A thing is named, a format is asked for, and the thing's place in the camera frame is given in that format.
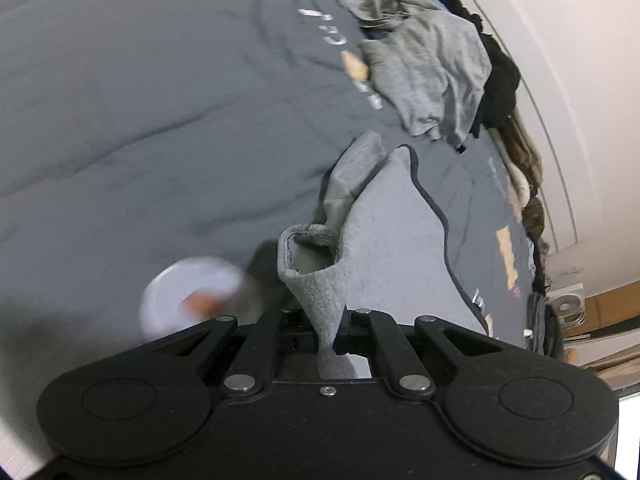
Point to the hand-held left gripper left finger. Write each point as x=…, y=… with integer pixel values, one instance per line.
x=297, y=342

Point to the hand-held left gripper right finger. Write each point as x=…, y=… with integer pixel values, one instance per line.
x=352, y=332

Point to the grey sweatshirt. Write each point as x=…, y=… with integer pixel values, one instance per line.
x=390, y=240

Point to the folded dark green garment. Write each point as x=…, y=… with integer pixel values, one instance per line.
x=545, y=325

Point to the white box fan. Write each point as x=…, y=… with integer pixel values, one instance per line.
x=567, y=305

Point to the white pillow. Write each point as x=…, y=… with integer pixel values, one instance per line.
x=517, y=180

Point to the folded brown blanket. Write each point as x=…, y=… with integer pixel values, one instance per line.
x=525, y=150

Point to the brown cardboard panel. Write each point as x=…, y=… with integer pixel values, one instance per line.
x=610, y=310

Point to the white headboard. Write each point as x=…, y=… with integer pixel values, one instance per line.
x=555, y=170

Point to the light grey t-shirt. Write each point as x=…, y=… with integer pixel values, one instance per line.
x=430, y=70

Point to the printed grey quilt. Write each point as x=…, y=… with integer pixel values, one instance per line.
x=125, y=110

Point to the black jacket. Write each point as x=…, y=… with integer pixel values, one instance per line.
x=500, y=80

